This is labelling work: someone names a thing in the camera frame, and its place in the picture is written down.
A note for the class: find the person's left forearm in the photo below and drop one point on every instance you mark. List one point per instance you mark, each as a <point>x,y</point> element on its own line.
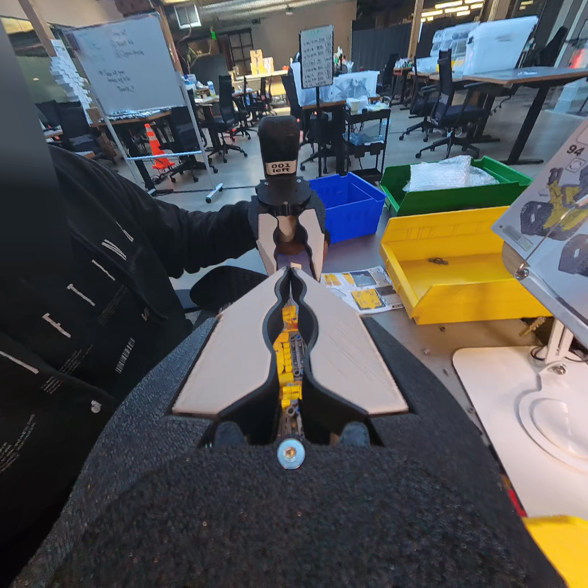
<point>206,234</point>

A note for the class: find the clear plastic storage box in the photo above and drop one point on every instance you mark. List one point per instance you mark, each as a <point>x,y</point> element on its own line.
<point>500,46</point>

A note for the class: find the blue plastic bin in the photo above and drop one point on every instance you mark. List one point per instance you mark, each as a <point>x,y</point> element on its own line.
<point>353,216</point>

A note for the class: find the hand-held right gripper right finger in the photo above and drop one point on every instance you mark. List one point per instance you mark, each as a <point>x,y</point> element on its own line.
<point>353,363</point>

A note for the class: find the clear bubble wrap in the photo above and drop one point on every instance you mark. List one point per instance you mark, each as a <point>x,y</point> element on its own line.
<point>450,177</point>

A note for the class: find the printed sign on stand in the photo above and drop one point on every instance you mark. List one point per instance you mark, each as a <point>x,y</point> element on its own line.
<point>317,55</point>

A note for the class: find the dark grey toy part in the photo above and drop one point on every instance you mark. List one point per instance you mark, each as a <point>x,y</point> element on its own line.
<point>438,261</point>

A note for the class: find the toy instruction booklet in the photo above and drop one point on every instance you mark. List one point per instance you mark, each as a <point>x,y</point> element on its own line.
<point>551,206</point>

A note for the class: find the orange traffic cone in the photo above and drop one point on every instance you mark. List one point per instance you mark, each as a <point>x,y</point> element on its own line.
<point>156,147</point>

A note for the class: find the rolling whiteboard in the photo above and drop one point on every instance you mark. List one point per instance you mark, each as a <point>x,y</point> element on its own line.
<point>128,64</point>

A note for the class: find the black utility cart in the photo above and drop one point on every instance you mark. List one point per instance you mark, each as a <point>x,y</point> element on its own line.
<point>367,138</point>

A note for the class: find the black printed hoodie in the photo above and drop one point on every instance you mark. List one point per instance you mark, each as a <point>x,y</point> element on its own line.
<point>69,321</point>

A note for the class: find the person's left hand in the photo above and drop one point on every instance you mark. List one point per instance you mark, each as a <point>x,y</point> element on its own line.
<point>290,249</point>

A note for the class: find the yellow grey toy tracked vehicle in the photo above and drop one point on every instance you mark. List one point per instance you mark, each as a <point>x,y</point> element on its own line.
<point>287,349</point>

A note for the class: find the printed instruction leaflet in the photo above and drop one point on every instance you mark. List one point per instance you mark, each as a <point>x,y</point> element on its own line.
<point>363,278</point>

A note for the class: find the yellow plastic bin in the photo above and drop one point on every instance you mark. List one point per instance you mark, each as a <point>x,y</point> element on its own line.
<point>459,294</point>
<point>560,551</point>

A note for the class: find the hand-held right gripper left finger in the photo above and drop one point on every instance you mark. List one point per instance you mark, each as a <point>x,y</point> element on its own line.
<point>225,363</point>

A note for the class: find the white book stand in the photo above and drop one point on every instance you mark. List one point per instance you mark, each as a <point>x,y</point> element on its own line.
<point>496,413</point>

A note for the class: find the wooden office desk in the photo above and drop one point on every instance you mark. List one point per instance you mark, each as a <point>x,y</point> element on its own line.
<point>519,76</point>

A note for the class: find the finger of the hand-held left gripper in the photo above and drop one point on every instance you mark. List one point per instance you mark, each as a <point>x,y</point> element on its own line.
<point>314,243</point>
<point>267,239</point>

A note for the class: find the green plastic bin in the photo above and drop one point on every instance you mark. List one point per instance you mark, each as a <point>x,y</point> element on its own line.
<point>459,202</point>

